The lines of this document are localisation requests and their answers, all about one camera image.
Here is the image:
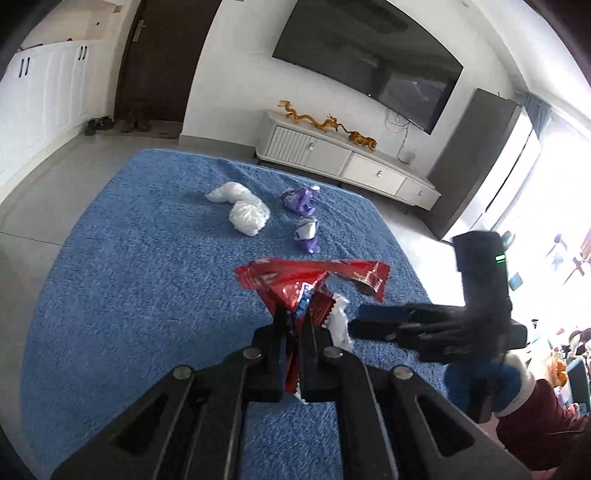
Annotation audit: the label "door mat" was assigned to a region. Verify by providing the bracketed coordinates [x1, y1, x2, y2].
[102, 121, 182, 140]

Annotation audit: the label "golden dragon figurine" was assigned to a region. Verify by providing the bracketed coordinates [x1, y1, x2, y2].
[277, 100, 341, 132]

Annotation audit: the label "wall-mounted black television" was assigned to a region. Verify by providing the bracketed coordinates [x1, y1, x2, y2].
[273, 0, 463, 134]

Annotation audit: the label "grey tall cabinet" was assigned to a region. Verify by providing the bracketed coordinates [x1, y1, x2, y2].
[423, 89, 539, 242]

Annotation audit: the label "blue white gloved right hand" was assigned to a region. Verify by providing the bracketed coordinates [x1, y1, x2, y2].
[444, 353, 536, 421]

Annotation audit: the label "dark brown entrance door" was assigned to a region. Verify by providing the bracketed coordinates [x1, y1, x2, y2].
[115, 0, 221, 133]

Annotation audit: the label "purple plastic bag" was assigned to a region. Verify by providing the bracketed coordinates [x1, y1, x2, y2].
[280, 185, 321, 217]
[294, 217, 320, 254]

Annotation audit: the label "blue curtain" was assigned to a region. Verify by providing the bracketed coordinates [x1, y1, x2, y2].
[524, 93, 552, 138]

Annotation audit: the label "red snack wrapper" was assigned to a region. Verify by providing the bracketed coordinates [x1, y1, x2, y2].
[235, 258, 391, 395]

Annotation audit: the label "golden tiger figurine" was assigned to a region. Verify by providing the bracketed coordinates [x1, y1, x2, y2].
[349, 131, 377, 152]

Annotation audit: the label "white plastic bag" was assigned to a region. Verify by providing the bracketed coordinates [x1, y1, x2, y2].
[205, 182, 270, 237]

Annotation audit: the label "white shoe cabinet wall unit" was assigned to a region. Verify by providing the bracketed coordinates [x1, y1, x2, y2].
[1, 40, 103, 185]

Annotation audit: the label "blue fuzzy table cloth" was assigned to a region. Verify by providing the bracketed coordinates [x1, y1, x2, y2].
[20, 149, 430, 479]

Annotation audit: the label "white TV stand cabinet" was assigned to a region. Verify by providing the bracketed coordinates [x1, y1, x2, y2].
[256, 111, 441, 211]

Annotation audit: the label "shoes by door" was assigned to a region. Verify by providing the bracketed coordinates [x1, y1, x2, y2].
[83, 110, 150, 136]

